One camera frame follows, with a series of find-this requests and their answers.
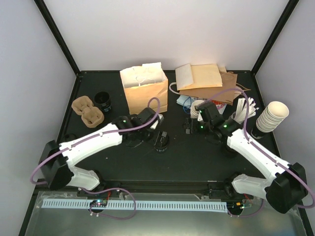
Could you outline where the right black lid stack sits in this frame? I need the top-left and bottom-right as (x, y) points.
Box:
(221, 145), (238, 158)

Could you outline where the white paper cup stack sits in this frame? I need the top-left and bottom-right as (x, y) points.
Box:
(190, 100), (204, 121)

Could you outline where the tilted paper cup stack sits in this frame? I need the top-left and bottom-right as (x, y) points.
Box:
(251, 101), (289, 139)

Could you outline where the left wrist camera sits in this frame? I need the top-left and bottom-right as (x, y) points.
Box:
(150, 114), (164, 130)

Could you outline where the single black paper cup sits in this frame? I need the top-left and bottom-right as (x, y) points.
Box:
(154, 143), (169, 153)

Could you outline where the brown pulp cup carrier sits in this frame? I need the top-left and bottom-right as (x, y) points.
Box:
(71, 95), (104, 128)

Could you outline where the orange paper bag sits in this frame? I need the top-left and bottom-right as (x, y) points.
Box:
(169, 63), (223, 94)
(120, 62), (168, 114)

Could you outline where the left black lid stack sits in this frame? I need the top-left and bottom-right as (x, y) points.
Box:
(60, 133), (77, 143)

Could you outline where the black lid stack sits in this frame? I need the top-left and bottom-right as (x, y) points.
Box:
(60, 133), (77, 143)
(221, 145), (238, 158)

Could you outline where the brown kraft paper bag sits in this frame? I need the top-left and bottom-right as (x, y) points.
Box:
(179, 72), (238, 105)

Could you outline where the black printed paper cup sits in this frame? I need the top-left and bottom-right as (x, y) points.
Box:
(94, 91), (111, 113)

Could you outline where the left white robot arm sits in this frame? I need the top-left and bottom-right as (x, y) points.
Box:
(40, 107), (169, 196)

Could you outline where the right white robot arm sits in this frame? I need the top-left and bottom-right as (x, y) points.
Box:
(185, 100), (310, 213)

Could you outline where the small circuit board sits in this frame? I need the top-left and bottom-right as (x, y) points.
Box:
(90, 200), (107, 207)

